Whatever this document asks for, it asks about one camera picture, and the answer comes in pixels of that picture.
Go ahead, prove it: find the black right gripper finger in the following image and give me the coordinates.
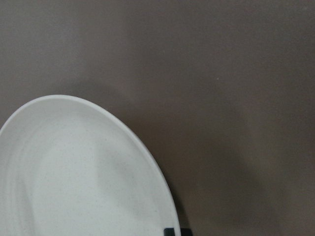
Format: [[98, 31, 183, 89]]
[[164, 228, 192, 236]]

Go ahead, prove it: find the cream round plate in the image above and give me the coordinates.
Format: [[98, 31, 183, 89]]
[[0, 95, 180, 236]]

